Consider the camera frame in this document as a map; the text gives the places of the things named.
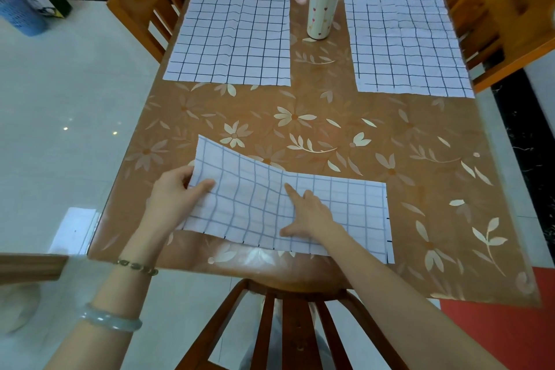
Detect person's right hand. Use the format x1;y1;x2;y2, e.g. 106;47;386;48
279;183;347;249

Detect person's left hand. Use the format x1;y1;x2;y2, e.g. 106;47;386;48
125;165;216;264

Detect white black-grid napkin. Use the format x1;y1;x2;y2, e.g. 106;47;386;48
343;0;476;99
177;134;396;265
162;0;292;87

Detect person's left forearm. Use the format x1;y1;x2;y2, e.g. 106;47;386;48
43;259;161;370

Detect person's right forearm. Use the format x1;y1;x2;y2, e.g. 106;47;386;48
325;226;508;370

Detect person's grey trousers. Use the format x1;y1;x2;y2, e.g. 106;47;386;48
238;309;337;370

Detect brown floral wooden table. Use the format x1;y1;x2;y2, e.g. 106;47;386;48
86;0;541;308

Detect pale jade bangle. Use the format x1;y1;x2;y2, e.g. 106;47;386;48
80;302;144;334

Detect white trash bin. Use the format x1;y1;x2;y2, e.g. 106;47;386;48
0;283;44;336

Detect red floor mat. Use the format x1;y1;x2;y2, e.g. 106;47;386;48
440;267;555;370

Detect blue plastic bin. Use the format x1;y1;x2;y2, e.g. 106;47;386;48
0;0;49;38

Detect dark beaded bracelet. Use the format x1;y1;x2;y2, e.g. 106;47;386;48
114;257;160;276

